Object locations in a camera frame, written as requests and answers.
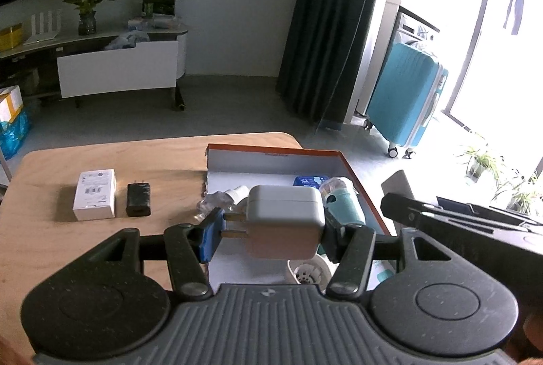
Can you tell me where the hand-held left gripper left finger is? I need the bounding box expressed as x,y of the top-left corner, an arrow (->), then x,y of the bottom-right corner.
102,208 -> 225,302

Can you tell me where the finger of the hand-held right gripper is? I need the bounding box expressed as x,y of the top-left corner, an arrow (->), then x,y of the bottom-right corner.
379,192 -> 430,227

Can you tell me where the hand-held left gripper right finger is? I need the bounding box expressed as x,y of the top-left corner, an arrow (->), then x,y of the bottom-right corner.
320,212 -> 452,300

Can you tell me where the teal label bottle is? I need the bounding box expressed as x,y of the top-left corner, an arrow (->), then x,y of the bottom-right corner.
319,177 -> 368,228

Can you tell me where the clear bottle with white cap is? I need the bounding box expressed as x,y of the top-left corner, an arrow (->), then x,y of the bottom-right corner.
196,186 -> 249,222

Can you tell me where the white round plug device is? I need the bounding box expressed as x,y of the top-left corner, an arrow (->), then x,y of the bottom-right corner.
286,255 -> 334,286

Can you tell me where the white charger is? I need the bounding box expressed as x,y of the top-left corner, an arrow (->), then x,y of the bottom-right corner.
223,184 -> 326,261

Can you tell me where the cartoon print bandage box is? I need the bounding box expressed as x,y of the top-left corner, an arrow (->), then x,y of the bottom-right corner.
368,260 -> 396,290

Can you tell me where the orange rimmed cardboard box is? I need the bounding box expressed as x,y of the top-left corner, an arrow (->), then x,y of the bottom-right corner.
205,143 -> 392,294

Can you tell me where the person's right hand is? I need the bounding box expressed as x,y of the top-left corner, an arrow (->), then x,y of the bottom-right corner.
524,312 -> 543,349

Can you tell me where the grey flat board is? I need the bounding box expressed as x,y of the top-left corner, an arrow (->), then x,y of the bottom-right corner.
381,169 -> 415,205

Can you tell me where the blue tissue pack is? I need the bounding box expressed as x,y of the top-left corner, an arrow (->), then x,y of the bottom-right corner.
294,175 -> 332,188

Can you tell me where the spider plant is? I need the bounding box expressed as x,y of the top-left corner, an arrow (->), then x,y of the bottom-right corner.
457,135 -> 543,215

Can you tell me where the black charger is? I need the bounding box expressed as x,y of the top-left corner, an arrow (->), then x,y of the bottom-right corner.
126,180 -> 152,217

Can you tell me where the teal suitcase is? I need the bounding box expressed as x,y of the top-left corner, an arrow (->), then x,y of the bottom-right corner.
362,41 -> 450,159

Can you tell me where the small white carton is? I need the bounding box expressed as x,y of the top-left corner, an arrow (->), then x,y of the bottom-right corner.
72,169 -> 118,222

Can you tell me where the white cabinet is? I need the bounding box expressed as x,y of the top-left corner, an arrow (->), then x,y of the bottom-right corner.
343,0 -> 402,127

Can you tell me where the washing machine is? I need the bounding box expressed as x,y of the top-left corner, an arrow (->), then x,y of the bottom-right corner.
392,6 -> 442,52

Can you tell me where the white television stand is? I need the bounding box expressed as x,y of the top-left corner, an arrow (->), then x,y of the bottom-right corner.
0,27 -> 189,110

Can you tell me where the dark green curtain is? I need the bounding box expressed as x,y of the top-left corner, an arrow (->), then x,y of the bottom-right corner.
276,0 -> 392,125

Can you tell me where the blue cloth bundle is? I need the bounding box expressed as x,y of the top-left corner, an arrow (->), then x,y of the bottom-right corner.
105,32 -> 150,51

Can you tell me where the blue plastic bag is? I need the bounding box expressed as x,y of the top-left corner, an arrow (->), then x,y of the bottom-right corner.
0,108 -> 33,161

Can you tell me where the dark green picture box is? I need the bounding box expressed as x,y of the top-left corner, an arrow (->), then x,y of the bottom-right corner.
142,0 -> 177,18

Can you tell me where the taped cardboard box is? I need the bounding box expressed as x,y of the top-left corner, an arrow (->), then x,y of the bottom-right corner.
0,85 -> 24,123

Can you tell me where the white router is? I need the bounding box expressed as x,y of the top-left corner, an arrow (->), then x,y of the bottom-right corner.
23,9 -> 62,46

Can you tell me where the yellow box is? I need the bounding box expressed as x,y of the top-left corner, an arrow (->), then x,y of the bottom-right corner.
0,23 -> 24,52

